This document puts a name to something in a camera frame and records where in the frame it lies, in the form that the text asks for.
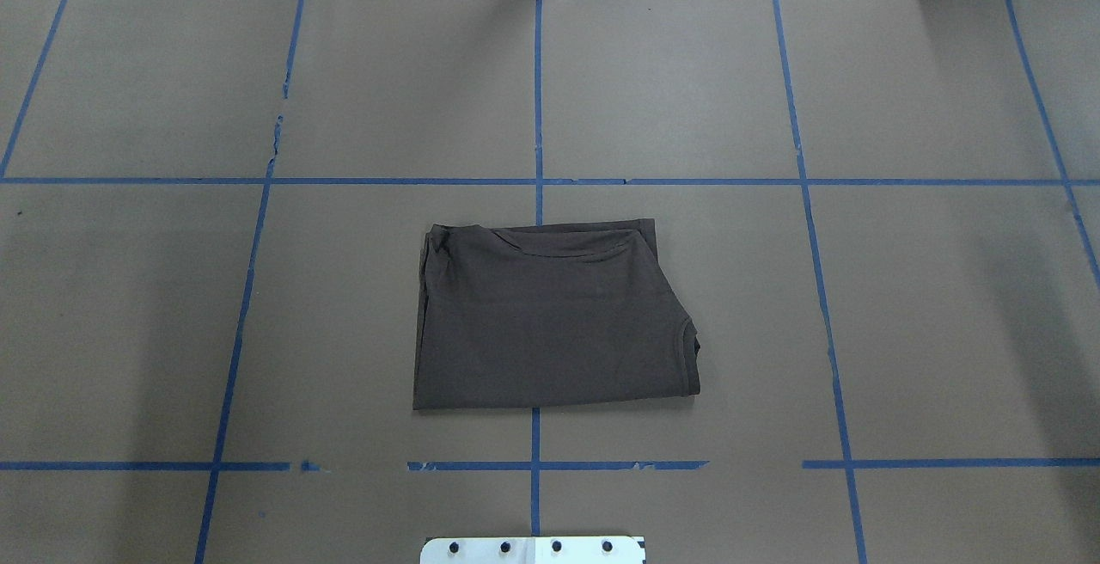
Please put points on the brown t-shirt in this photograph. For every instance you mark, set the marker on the brown t-shirt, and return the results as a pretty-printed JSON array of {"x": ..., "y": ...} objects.
[{"x": 549, "y": 316}]

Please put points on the white pedestal column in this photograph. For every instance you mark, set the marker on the white pedestal column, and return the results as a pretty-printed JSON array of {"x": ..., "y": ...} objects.
[{"x": 535, "y": 549}]

